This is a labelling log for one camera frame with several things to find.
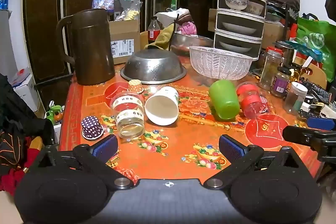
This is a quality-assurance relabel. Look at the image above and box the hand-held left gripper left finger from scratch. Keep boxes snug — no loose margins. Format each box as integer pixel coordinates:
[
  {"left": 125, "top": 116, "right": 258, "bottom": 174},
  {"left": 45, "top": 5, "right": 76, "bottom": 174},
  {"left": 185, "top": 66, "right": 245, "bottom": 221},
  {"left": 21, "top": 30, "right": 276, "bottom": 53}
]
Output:
[{"left": 37, "top": 134, "right": 133, "bottom": 189}]

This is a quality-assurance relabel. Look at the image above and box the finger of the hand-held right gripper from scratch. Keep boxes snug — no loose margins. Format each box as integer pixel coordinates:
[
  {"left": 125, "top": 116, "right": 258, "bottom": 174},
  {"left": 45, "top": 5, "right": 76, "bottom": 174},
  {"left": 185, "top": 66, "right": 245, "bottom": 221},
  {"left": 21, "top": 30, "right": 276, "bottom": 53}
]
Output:
[
  {"left": 282, "top": 126, "right": 336, "bottom": 162},
  {"left": 307, "top": 116, "right": 336, "bottom": 131}
]

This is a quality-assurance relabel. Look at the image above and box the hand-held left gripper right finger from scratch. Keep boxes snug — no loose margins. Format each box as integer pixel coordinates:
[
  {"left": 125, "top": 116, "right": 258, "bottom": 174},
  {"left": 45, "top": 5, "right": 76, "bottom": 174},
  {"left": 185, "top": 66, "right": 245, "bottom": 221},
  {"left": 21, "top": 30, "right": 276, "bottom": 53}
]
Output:
[{"left": 203, "top": 134, "right": 301, "bottom": 189}]

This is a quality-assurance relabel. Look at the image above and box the small purple dotted cup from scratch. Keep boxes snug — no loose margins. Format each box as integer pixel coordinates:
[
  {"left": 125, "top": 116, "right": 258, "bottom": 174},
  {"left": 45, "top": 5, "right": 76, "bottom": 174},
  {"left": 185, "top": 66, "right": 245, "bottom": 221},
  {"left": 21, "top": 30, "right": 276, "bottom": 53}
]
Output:
[{"left": 81, "top": 115, "right": 105, "bottom": 139}]

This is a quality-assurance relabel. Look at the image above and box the clear banded glass cup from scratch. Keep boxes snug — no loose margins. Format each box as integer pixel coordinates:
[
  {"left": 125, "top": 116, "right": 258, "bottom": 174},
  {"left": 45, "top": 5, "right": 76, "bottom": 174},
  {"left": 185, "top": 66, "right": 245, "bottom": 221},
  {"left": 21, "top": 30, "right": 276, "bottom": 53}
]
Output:
[{"left": 110, "top": 91, "right": 146, "bottom": 139}]

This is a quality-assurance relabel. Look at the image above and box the green plastic cup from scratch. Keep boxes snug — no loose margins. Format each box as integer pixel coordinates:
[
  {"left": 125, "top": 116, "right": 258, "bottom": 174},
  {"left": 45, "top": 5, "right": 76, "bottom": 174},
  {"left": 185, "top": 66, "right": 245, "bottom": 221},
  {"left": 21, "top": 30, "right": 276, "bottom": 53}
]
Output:
[{"left": 209, "top": 80, "right": 240, "bottom": 120}]

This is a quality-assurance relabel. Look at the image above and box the red clear plastic cup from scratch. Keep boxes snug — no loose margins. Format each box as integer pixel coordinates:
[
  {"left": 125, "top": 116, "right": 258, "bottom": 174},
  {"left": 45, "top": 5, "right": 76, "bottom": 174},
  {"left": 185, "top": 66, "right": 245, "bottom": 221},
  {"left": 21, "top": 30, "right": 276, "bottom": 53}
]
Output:
[{"left": 236, "top": 81, "right": 268, "bottom": 118}]

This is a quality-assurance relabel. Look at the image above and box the small orange dotted cup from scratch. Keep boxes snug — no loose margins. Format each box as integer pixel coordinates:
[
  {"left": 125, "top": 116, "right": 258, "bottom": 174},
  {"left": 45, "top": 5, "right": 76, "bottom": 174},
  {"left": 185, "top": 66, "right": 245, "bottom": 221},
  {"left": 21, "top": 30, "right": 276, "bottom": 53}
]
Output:
[{"left": 128, "top": 79, "right": 144, "bottom": 94}]

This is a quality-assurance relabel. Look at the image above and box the white paper cup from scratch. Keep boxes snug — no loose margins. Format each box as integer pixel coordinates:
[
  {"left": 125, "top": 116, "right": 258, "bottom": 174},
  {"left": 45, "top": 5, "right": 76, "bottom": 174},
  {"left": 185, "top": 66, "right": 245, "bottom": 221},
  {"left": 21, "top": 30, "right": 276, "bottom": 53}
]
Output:
[{"left": 145, "top": 86, "right": 179, "bottom": 126}]

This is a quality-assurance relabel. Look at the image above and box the dark striped cloth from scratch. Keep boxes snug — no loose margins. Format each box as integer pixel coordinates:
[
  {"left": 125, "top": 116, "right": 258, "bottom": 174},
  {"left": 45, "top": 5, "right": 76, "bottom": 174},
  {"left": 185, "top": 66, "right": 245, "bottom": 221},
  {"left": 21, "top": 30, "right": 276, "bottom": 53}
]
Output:
[{"left": 302, "top": 78, "right": 332, "bottom": 104}]

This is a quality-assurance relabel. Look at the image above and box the white-lidded glass jar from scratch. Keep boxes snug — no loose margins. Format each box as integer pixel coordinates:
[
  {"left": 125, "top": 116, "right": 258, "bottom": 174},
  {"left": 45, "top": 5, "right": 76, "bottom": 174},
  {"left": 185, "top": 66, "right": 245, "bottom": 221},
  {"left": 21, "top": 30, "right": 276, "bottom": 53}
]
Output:
[{"left": 283, "top": 81, "right": 308, "bottom": 115}]

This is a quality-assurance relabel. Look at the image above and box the purple-labelled glass jar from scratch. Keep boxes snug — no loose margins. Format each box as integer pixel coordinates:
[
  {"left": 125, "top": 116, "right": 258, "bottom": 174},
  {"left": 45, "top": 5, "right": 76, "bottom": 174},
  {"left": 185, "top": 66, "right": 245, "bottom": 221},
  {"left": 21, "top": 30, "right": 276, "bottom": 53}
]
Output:
[{"left": 271, "top": 67, "right": 292, "bottom": 98}]

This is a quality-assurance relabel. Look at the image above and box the orange printed tablecloth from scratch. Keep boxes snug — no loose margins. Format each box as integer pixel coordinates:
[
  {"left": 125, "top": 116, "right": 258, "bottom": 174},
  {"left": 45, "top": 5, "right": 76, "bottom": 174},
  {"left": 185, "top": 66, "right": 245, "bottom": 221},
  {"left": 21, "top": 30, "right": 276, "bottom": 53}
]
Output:
[{"left": 58, "top": 55, "right": 323, "bottom": 186}]

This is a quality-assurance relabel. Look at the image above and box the green toy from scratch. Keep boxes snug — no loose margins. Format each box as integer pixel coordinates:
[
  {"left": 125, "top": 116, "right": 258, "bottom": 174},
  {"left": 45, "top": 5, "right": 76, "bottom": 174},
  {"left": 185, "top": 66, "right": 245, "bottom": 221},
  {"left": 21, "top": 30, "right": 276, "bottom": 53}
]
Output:
[{"left": 45, "top": 101, "right": 65, "bottom": 125}]

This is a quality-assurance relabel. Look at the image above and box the red-lidded glass jar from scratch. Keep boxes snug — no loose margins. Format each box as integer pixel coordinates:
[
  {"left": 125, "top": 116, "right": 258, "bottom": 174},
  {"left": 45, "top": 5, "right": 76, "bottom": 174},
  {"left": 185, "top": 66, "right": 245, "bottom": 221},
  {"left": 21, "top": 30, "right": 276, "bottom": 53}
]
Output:
[{"left": 259, "top": 47, "right": 283, "bottom": 90}]

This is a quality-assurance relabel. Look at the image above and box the dark-lidded jar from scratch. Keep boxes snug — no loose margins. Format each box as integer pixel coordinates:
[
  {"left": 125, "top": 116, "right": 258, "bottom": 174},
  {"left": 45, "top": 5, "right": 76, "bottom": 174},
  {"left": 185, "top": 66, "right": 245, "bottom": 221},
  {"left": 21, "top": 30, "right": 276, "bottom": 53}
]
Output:
[{"left": 274, "top": 41, "right": 294, "bottom": 67}]

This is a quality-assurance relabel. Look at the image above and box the green shopping bag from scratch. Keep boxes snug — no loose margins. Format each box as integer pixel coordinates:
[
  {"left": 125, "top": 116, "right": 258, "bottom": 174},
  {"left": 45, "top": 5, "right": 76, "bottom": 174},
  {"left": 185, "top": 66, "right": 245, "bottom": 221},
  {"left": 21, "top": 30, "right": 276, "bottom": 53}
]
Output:
[{"left": 295, "top": 17, "right": 336, "bottom": 83}]

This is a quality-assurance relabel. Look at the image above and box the white plastic basket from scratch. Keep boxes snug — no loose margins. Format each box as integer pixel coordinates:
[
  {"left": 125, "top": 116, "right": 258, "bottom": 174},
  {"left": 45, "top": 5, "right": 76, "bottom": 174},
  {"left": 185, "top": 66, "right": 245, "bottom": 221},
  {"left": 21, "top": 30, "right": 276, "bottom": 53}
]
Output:
[{"left": 189, "top": 46, "right": 254, "bottom": 81}]

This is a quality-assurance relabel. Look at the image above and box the dark clothing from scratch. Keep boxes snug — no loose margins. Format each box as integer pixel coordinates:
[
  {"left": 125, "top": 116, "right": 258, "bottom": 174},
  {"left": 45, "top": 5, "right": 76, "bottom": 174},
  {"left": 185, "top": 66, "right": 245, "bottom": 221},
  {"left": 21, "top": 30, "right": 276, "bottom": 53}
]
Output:
[{"left": 0, "top": 74, "right": 55, "bottom": 191}]

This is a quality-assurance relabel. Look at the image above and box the steel colander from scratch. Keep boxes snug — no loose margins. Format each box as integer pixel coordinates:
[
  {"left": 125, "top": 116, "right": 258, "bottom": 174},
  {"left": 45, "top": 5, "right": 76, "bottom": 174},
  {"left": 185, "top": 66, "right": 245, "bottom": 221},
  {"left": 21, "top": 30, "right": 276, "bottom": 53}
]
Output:
[{"left": 120, "top": 49, "right": 187, "bottom": 84}]

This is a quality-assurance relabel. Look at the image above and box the brown plastic jug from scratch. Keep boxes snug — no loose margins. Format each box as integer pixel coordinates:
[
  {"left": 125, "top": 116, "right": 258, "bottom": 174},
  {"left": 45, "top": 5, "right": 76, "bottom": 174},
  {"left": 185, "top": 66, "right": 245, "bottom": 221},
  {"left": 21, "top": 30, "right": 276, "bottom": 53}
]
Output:
[{"left": 56, "top": 9, "right": 116, "bottom": 86}]

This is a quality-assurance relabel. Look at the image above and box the white carton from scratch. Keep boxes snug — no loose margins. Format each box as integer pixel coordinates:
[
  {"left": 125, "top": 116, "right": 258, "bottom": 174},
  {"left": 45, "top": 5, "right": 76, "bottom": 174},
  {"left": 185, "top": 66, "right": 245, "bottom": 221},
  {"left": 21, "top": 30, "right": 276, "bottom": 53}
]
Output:
[{"left": 8, "top": 68, "right": 41, "bottom": 113}]

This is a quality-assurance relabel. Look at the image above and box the white plate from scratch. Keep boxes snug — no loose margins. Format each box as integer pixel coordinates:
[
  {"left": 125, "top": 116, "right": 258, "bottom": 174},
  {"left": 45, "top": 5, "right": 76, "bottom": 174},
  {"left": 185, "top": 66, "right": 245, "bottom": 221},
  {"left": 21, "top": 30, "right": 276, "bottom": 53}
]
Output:
[
  {"left": 222, "top": 21, "right": 257, "bottom": 33},
  {"left": 219, "top": 41, "right": 253, "bottom": 52}
]

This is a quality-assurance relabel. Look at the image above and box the cardboard box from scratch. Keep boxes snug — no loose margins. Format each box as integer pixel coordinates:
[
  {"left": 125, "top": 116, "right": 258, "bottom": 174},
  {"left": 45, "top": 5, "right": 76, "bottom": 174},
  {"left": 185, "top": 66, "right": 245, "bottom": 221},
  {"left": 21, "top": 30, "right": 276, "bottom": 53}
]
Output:
[{"left": 108, "top": 19, "right": 141, "bottom": 65}]

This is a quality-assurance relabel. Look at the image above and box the steel bowl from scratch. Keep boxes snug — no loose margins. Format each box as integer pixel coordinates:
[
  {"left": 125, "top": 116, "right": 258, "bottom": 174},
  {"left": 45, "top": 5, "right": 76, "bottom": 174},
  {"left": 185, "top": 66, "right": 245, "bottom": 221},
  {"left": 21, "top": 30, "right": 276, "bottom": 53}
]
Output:
[{"left": 171, "top": 34, "right": 214, "bottom": 56}]

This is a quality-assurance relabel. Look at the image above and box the yellow-green cloth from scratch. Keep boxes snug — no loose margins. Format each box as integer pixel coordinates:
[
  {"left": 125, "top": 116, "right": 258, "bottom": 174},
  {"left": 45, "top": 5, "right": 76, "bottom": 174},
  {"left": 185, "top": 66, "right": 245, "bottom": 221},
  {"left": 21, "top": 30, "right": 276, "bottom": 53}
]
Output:
[{"left": 154, "top": 23, "right": 177, "bottom": 51}]

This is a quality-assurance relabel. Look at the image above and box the dark sauce bottle red label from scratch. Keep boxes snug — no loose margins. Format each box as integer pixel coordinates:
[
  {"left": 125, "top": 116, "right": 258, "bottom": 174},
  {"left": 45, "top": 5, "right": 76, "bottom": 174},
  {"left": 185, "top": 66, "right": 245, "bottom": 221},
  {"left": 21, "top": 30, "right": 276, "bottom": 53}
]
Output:
[{"left": 147, "top": 16, "right": 161, "bottom": 45}]

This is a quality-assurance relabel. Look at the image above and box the pink cloth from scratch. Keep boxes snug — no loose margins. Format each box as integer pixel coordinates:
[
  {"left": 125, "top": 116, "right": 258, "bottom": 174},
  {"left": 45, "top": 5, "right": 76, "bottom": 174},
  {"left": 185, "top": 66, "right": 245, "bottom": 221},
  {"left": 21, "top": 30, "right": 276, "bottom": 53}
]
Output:
[{"left": 178, "top": 21, "right": 197, "bottom": 36}]

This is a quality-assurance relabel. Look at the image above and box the white bowl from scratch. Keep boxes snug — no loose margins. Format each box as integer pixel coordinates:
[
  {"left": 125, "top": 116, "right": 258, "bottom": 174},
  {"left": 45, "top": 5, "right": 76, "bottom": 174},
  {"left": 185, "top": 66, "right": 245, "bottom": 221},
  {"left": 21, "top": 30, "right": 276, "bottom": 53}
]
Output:
[{"left": 247, "top": 1, "right": 265, "bottom": 15}]

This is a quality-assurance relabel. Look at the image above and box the clear bag of yellow snacks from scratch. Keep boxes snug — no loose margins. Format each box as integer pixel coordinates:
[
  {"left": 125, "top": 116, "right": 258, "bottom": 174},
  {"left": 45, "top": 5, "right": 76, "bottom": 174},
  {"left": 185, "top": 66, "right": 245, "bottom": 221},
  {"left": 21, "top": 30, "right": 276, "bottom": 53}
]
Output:
[{"left": 115, "top": 1, "right": 143, "bottom": 22}]

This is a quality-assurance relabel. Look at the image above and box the white plastic bag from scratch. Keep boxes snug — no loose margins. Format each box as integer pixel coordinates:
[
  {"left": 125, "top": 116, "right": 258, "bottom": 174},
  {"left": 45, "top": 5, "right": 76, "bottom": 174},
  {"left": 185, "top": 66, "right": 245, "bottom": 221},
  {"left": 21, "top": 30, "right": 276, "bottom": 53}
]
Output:
[{"left": 154, "top": 7, "right": 191, "bottom": 26}]

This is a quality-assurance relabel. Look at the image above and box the dark wooden cabinet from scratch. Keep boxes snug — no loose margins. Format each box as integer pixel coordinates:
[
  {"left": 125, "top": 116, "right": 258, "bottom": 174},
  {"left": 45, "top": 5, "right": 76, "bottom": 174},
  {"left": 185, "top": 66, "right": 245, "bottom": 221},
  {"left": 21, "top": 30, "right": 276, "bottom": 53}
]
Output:
[{"left": 22, "top": 0, "right": 218, "bottom": 83}]

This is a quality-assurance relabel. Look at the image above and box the blue patterned bowl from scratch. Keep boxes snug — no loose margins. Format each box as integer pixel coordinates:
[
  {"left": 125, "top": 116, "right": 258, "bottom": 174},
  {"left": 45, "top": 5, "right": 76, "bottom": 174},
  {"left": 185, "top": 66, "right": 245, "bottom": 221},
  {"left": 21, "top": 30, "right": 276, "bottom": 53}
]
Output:
[{"left": 224, "top": 0, "right": 249, "bottom": 11}]

